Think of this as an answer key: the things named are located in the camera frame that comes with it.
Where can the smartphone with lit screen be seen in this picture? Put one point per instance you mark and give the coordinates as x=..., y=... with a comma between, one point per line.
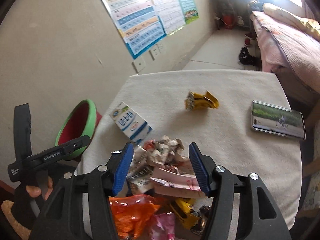
x=277, y=120

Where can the white table cloth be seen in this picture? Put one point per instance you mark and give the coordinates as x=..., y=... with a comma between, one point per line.
x=225, y=133

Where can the black shoes on floor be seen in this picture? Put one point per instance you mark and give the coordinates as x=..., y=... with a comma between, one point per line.
x=247, y=59

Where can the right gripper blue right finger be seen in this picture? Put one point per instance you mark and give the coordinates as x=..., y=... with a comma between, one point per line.
x=197, y=161

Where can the left hand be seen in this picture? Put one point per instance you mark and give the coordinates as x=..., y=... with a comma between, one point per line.
x=35, y=192

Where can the pink white torn carton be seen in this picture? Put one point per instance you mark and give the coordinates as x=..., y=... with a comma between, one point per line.
x=176, y=181

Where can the small yellow snack wrapper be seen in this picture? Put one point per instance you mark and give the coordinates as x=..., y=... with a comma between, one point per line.
x=196, y=101

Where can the white wall socket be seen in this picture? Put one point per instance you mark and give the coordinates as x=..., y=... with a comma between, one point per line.
x=157, y=50

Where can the pink plastic wrapper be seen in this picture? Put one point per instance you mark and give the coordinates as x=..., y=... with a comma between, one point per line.
x=162, y=226

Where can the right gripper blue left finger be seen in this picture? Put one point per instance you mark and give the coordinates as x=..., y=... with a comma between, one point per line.
x=122, y=161

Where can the orange plastic bag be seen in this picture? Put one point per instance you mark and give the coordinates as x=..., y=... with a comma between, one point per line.
x=132, y=214

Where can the yellow floral quilt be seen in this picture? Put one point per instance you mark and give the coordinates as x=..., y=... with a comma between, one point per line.
x=306, y=25

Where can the blue pinyin wall poster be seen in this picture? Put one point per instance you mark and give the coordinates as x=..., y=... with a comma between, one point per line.
x=137, y=22

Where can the blue white milk carton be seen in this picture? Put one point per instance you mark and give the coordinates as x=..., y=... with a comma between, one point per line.
x=130, y=123

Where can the green bordered wall poster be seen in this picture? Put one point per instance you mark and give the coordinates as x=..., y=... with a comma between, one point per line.
x=189, y=10

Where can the printed paper ball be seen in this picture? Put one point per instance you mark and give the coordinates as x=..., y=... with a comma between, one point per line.
x=165, y=151

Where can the white wall switch plate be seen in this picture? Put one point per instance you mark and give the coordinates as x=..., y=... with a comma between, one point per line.
x=139, y=64

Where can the yellow black snack bag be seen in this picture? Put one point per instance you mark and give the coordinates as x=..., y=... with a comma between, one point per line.
x=183, y=208

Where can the red bucket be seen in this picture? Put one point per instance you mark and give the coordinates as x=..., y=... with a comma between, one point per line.
x=229, y=21

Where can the green red plastic basin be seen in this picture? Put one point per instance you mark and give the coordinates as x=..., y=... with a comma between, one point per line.
x=83, y=120

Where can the pink bed blanket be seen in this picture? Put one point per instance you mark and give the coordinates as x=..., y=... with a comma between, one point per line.
x=284, y=46

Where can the white chart wall poster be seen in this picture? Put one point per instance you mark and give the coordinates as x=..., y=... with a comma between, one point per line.
x=171, y=15

